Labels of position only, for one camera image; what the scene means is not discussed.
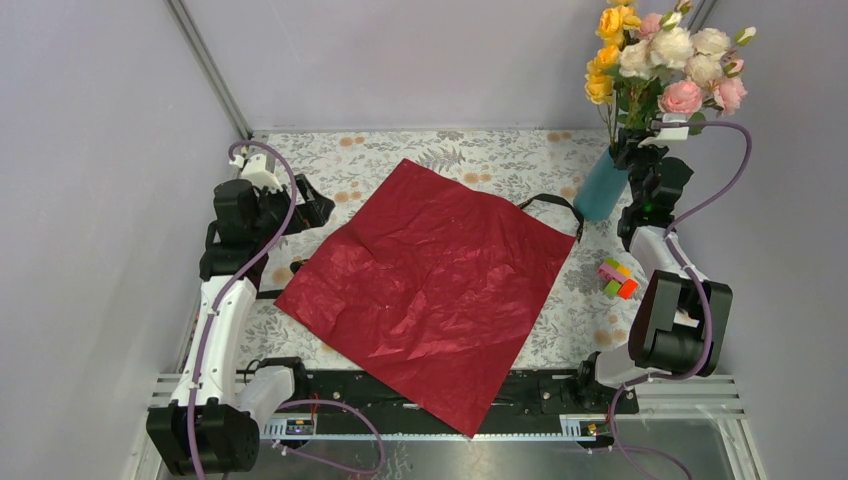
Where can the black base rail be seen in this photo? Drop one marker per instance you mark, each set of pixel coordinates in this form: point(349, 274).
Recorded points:
point(530, 403)

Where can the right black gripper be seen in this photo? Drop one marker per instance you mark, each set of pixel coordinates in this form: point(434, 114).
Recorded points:
point(628, 147)

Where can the yellow rose stem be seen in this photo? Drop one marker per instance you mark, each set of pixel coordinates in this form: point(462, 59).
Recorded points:
point(615, 29)

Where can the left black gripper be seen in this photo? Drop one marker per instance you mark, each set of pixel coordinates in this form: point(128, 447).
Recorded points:
point(313, 213)

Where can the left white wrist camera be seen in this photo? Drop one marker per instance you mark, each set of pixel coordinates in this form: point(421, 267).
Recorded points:
point(259, 170)

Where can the floral patterned table mat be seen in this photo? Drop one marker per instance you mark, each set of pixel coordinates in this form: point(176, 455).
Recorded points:
point(347, 167)

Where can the colourful block stack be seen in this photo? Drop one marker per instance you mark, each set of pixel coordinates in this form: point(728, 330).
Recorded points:
point(618, 279)

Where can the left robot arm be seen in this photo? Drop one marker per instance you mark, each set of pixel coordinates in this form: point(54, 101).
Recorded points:
point(209, 423)

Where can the pink rose stem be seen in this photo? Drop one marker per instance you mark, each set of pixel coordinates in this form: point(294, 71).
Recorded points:
point(653, 23)
point(685, 97)

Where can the red and brown wrapping paper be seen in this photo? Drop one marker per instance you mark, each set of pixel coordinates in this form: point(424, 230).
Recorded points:
point(433, 289)

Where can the cream rose stem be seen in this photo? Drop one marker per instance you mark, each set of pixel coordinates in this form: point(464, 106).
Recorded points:
point(716, 56)

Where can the teal cylindrical vase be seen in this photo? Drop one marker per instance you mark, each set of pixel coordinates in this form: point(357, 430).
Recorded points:
point(601, 190)

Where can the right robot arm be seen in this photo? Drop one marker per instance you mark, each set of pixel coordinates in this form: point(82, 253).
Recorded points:
point(680, 323)

